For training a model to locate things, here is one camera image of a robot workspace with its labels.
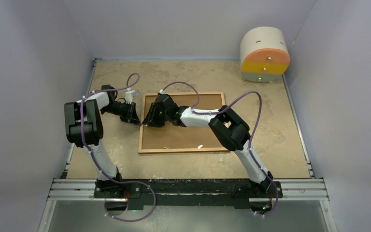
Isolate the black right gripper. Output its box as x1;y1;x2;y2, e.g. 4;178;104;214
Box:
143;103;171;128

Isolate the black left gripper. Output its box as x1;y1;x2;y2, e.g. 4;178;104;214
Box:
100;101;141;126

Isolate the wooden picture frame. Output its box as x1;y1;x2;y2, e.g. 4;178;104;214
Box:
138;92;231;155

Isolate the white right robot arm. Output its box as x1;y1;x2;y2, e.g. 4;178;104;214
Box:
143;94;278;197

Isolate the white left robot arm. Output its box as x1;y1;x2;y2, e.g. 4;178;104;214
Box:
64;85;141;198

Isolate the round pastel drawer cabinet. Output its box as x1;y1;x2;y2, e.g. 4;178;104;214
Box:
240;27;290;83

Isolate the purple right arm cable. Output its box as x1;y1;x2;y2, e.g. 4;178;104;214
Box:
159;81;280;218

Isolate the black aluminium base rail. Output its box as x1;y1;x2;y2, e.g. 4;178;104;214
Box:
47;177;328;212

